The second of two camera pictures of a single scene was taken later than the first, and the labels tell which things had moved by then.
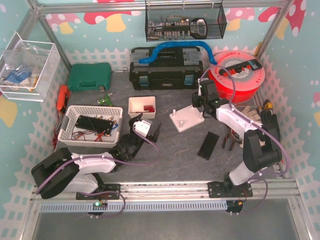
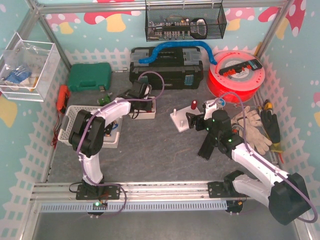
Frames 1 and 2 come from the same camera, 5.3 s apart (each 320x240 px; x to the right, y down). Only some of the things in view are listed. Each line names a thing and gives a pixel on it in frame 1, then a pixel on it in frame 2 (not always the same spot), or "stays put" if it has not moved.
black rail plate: (208, 145) stays put
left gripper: (142, 136) to (139, 105)
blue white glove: (17, 76) stays put
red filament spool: (238, 87) stays put
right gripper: (198, 100) to (197, 121)
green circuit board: (106, 99) stays put
